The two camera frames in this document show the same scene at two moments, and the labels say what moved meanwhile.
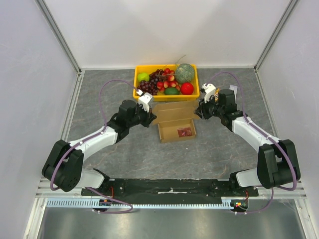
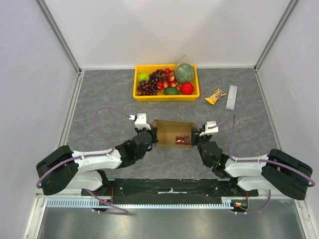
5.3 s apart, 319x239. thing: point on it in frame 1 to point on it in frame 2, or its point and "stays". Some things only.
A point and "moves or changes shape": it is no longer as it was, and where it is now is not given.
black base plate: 172,188 stays
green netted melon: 184,72 stays
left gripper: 149,117 to 153,131
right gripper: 202,111 to 195,137
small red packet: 184,132 to 182,140
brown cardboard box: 174,119 moves or changes shape
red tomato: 187,88 stays
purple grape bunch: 150,86 stays
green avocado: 171,91 stays
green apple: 143,76 stays
